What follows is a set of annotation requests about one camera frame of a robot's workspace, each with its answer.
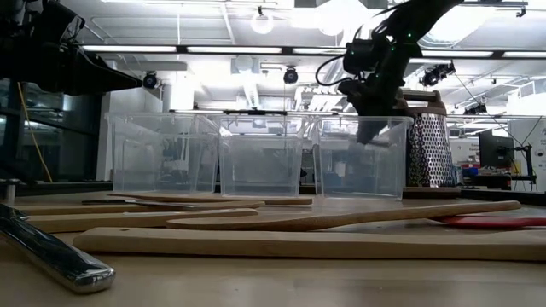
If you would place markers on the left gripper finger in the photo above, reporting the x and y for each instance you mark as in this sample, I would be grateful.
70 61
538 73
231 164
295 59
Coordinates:
98 86
106 70

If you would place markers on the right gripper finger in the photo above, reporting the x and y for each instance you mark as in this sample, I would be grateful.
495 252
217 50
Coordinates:
370 128

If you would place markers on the wooden spoon with white label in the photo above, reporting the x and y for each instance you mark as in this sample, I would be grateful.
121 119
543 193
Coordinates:
298 221

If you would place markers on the plain wooden spoon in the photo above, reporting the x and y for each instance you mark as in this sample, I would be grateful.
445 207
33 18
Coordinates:
256 200

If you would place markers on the wooden turner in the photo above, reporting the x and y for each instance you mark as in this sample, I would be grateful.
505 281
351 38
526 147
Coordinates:
85 221

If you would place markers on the slotted wooden spoon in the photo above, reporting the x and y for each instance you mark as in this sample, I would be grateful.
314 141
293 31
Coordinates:
298 245

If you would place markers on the red silicone spatula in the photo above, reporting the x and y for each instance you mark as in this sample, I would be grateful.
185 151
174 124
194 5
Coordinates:
490 221

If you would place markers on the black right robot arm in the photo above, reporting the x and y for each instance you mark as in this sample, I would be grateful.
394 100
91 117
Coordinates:
409 30

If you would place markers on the black track spotlight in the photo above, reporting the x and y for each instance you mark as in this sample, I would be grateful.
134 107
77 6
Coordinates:
291 77
150 81
431 79

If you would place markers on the clear plastic bin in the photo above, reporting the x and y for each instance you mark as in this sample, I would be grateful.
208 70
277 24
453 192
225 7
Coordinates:
260 170
141 170
341 179

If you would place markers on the black computer monitor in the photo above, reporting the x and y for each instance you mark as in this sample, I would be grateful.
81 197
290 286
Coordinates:
495 149

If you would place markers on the long ceiling light bar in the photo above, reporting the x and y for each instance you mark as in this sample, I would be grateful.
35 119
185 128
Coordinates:
234 49

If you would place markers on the white globe pendant lamp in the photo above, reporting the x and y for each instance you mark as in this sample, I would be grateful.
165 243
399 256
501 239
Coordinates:
262 24

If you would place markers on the black metal table frame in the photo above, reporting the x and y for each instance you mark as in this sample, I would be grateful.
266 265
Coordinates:
64 186

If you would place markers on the short metal post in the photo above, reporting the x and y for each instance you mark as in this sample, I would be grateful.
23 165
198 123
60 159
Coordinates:
9 192

